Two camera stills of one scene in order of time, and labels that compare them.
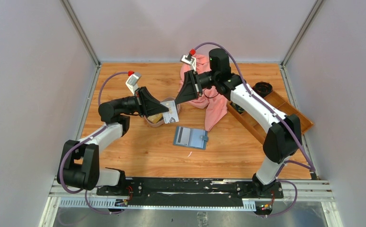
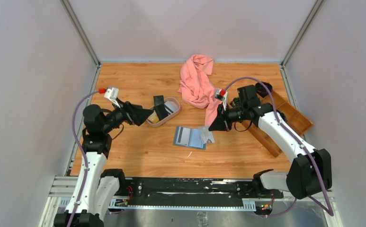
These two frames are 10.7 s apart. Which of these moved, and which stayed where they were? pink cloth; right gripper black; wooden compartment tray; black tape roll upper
Moved: right gripper black
Stayed: pink cloth; wooden compartment tray; black tape roll upper
